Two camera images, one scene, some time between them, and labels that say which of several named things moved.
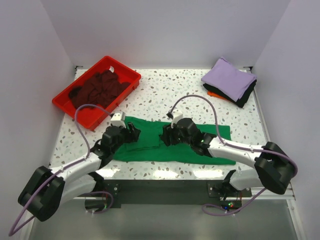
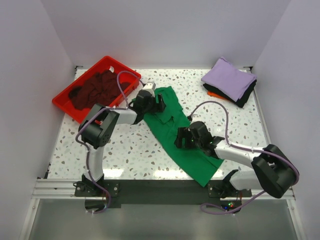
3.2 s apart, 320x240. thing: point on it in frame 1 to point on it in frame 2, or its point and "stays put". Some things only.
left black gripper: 131,136 to 157,107
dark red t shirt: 100,90 stays put
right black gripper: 168,131 stays put
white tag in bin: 111,69 stays put
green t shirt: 151,146 to 165,123
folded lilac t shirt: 227,78 stays put
